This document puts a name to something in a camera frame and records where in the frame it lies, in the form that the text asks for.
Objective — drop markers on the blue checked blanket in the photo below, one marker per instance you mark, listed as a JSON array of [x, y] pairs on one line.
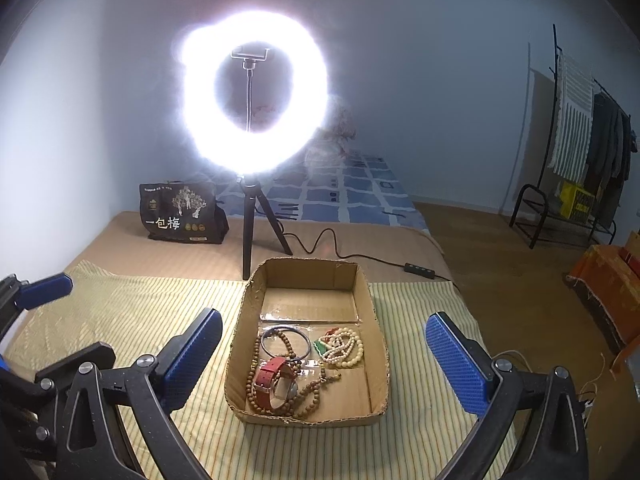
[[360, 195]]

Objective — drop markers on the phone holder on gooseneck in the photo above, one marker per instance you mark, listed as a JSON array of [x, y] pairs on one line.
[[250, 55]]

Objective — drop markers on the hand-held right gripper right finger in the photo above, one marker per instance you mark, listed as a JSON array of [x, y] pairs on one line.
[[455, 365]]

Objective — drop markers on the white power strip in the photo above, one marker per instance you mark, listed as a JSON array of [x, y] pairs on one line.
[[586, 404]]

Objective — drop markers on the black tripod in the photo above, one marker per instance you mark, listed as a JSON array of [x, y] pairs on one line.
[[247, 230]]

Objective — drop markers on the cardboard box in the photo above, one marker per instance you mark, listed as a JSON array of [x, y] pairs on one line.
[[310, 300]]

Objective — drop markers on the orange covered stool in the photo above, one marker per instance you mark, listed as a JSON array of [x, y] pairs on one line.
[[610, 285]]

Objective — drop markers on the black clothes rack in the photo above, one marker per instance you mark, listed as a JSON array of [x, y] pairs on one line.
[[532, 210]]

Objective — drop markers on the dark hanging clothes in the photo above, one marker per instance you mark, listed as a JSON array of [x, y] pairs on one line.
[[612, 135]]

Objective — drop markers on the yellow crate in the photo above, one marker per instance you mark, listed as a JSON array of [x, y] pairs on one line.
[[577, 202]]

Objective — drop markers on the pale striped hanging cloth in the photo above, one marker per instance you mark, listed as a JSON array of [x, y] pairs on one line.
[[570, 120]]

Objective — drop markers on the floral pillow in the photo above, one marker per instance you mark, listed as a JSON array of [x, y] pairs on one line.
[[325, 152]]

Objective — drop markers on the black printed bag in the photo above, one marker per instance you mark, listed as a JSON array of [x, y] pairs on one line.
[[180, 215]]

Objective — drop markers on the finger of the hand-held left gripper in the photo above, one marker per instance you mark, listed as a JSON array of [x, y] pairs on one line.
[[47, 290], [65, 362]]

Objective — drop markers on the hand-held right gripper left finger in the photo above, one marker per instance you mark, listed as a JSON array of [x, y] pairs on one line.
[[195, 360]]

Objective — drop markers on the green striped mat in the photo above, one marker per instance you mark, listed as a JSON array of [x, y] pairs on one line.
[[150, 300]]

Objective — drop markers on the folded floral quilt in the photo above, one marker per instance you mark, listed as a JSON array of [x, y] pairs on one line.
[[342, 122]]

